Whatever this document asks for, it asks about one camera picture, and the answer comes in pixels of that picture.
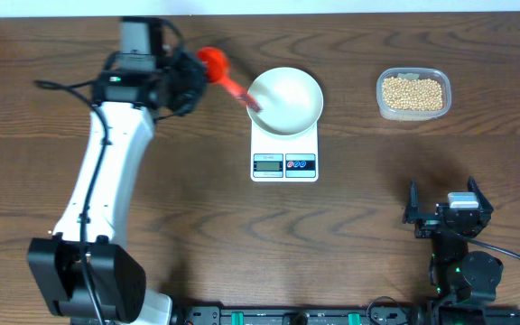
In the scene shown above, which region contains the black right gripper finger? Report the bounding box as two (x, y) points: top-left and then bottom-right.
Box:
(403, 181), (420, 224)
(467, 176), (494, 216)

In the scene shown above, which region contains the red plastic measuring scoop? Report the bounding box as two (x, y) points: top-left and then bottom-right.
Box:
(196, 47), (262, 113)

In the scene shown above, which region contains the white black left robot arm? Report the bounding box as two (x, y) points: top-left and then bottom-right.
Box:
(27, 50), (208, 324)

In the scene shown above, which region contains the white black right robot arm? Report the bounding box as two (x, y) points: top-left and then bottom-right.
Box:
(403, 178), (504, 324)

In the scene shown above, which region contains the white round bowl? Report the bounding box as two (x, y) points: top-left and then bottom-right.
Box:
(247, 67), (324, 137)

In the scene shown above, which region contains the white digital kitchen scale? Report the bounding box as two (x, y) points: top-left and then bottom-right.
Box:
(250, 123), (320, 182)

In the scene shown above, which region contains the clear plastic food container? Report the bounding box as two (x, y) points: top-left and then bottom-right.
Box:
(376, 68), (452, 122)

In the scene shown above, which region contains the pile of soybeans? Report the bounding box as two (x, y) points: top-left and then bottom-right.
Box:
(381, 77), (444, 111)

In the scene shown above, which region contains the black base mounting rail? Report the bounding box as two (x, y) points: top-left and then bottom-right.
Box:
(169, 305), (520, 325)

